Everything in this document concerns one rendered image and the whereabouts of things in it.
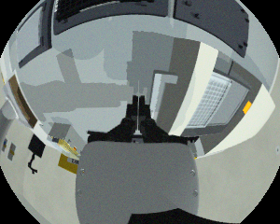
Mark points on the yellow open-top bin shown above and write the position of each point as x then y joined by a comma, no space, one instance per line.
68,164

